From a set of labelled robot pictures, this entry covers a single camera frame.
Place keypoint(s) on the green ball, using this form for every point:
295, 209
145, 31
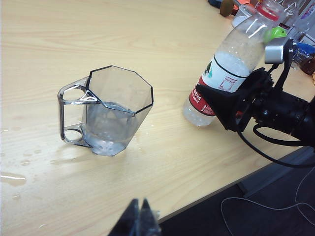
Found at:
278, 34

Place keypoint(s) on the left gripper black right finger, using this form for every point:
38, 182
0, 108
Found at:
148, 221

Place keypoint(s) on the black camera bracket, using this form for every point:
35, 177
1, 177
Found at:
286, 66

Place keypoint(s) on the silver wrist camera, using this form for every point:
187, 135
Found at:
275, 51

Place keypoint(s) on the clear octagonal plastic mug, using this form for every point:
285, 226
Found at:
110, 123

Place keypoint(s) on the brown kiwi fruit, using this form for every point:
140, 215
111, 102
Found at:
227, 7

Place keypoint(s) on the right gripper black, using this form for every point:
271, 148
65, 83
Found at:
253, 105

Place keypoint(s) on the clear plastic bag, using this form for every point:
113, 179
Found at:
300, 17

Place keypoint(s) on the dark brown drink bottle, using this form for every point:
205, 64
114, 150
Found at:
305, 64

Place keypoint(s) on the clear mineral water bottle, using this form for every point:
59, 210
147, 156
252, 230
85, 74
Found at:
233, 51

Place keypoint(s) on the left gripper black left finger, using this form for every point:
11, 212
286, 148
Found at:
128, 221

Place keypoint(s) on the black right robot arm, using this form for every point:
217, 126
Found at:
290, 115

